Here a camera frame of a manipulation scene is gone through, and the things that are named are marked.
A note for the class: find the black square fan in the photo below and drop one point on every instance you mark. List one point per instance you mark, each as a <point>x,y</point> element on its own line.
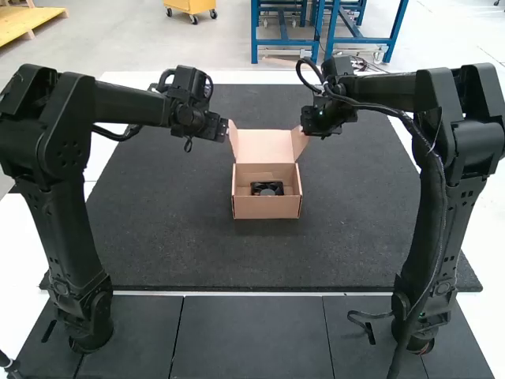
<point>267,188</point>

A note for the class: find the black mat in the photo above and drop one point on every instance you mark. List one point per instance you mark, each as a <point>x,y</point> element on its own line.
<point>177,221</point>

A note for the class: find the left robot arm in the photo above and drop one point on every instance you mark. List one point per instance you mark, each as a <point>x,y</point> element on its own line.
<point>67,166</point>

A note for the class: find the cardboard box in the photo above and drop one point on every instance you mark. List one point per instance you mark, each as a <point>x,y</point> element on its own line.
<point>264,146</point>

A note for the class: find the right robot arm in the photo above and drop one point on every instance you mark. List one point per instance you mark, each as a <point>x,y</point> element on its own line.
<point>442,197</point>

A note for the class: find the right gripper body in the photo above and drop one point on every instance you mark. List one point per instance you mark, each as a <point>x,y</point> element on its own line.
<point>321,122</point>

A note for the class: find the dark base panel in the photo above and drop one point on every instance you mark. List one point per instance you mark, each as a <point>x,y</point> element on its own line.
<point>355,359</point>
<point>252,339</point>
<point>130,335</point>

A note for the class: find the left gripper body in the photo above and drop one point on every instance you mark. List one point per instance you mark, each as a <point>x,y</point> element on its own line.
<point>216,127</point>

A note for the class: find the yellow wheeled cart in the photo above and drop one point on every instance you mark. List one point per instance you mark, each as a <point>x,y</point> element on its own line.
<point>191,6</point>

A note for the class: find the blue metal frame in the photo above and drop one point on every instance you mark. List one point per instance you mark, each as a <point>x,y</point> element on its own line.
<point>355,37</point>
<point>284,41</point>

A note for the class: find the wooden pallet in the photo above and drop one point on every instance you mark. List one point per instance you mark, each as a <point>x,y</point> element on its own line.
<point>23,21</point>

